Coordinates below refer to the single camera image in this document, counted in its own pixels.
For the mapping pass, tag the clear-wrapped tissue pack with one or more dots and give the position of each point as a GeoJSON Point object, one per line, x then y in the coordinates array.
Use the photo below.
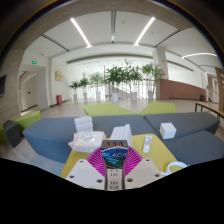
{"type": "Point", "coordinates": [86, 141]}

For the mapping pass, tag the stack of white tissue packs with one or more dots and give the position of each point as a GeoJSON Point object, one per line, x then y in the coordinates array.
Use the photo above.
{"type": "Point", "coordinates": [83, 124]}

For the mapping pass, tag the wooden bench with black legs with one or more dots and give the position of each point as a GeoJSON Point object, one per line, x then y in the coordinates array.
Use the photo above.
{"type": "Point", "coordinates": [210, 107]}

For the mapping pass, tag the white tube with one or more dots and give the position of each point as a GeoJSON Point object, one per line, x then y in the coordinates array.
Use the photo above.
{"type": "Point", "coordinates": [147, 145]}

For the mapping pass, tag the dark grey block seat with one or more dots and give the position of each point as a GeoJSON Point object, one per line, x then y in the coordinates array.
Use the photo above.
{"type": "Point", "coordinates": [12, 133]}

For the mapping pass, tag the wide grey upholstered seat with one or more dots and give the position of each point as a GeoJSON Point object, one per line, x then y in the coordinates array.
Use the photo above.
{"type": "Point", "coordinates": [200, 146]}

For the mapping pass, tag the small white cube box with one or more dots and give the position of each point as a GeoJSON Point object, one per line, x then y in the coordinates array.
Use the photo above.
{"type": "Point", "coordinates": [167, 130]}

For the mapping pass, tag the dark wall screen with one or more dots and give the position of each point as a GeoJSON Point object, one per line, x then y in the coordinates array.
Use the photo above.
{"type": "Point", "coordinates": [2, 86]}

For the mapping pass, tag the long grey upholstered seat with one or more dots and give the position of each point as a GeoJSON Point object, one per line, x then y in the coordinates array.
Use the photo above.
{"type": "Point", "coordinates": [50, 136]}

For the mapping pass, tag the lime green bench seat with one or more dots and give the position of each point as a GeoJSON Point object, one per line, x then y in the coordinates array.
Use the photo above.
{"type": "Point", "coordinates": [28, 119]}

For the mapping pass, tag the group of ceiling strip lights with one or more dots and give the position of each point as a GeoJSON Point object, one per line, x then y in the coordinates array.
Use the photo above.
{"type": "Point", "coordinates": [80, 31]}

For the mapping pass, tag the green exit sign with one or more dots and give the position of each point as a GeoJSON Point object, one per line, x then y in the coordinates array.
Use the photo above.
{"type": "Point", "coordinates": [34, 62]}

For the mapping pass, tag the wooden shelf unit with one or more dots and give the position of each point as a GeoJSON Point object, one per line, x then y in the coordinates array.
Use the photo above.
{"type": "Point", "coordinates": [220, 90]}

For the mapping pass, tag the group of potted plants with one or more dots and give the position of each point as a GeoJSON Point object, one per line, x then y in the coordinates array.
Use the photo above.
{"type": "Point", "coordinates": [115, 75]}

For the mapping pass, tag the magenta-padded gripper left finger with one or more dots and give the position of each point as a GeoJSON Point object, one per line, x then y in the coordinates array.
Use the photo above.
{"type": "Point", "coordinates": [83, 173]}

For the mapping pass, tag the red fire extinguisher box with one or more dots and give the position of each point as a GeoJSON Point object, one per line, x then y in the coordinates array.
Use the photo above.
{"type": "Point", "coordinates": [59, 100]}

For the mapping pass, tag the large white box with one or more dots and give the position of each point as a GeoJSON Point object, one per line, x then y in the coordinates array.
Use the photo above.
{"type": "Point", "coordinates": [120, 133]}

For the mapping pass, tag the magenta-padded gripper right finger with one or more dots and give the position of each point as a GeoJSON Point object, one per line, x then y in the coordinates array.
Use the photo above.
{"type": "Point", "coordinates": [143, 171]}

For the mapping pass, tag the framed wall picture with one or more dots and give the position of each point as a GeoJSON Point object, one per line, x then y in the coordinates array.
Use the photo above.
{"type": "Point", "coordinates": [59, 76]}

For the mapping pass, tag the lime green upholstered seat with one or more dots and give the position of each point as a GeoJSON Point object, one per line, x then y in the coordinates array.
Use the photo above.
{"type": "Point", "coordinates": [106, 109]}
{"type": "Point", "coordinates": [160, 108]}

